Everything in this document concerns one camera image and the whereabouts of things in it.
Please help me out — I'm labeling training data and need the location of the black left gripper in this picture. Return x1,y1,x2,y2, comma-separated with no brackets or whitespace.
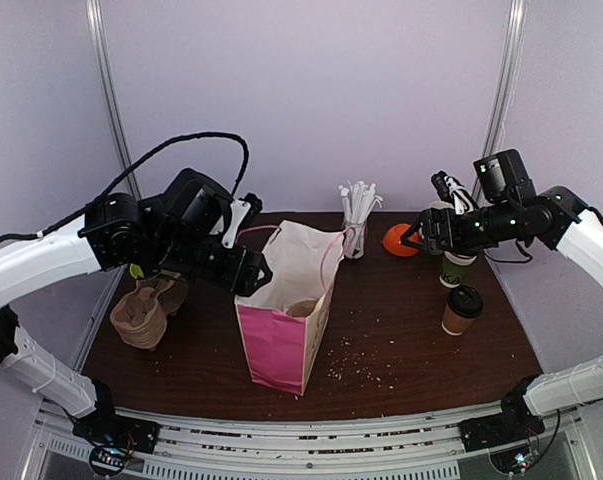
149,229,273,296

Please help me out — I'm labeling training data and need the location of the single cardboard cup carrier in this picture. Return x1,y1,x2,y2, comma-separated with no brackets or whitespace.
286,299,317,317

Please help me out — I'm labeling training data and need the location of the stack of paper cups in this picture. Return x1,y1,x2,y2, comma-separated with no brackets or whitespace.
439,252,476,289

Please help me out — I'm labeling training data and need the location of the pink and white paper bag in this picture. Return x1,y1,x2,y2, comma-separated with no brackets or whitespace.
235,220,348,396

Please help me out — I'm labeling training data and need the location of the single brown paper cup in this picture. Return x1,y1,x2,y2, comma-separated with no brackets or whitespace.
441,303,483,336

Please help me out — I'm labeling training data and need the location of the stack of cardboard cup carriers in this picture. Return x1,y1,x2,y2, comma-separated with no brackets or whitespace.
110,276,189,351

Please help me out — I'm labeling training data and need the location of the single black cup lid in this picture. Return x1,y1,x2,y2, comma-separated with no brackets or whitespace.
447,285,484,319

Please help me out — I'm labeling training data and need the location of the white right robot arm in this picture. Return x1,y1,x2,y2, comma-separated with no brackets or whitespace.
401,149,603,452

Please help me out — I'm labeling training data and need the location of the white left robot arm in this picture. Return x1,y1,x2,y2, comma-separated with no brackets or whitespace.
0,169,272,453

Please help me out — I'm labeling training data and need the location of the orange bowl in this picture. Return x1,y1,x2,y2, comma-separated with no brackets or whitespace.
382,223,419,258

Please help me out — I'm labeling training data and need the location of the glass jar of straws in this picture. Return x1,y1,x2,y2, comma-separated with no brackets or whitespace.
338,180,383,260

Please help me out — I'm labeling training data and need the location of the lime green bowl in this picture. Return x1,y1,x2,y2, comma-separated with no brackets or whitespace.
128,264,144,280

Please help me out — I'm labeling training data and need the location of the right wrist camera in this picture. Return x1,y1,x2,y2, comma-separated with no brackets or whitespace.
430,171,479,215

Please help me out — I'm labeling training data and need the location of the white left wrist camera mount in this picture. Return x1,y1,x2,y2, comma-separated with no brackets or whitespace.
221,193,263,249

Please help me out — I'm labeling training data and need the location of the right aluminium frame post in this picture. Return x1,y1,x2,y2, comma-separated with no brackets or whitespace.
482,0,527,156

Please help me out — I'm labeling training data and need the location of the aluminium frame post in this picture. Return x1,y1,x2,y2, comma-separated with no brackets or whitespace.
85,0,132,171
482,0,527,156

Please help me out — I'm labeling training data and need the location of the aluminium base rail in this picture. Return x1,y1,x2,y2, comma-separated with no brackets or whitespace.
20,394,597,480

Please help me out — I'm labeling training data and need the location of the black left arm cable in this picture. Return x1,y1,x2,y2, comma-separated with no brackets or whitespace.
0,131,250,261

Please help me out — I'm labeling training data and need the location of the left aluminium frame post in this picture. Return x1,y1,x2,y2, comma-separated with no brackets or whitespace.
85,0,132,171

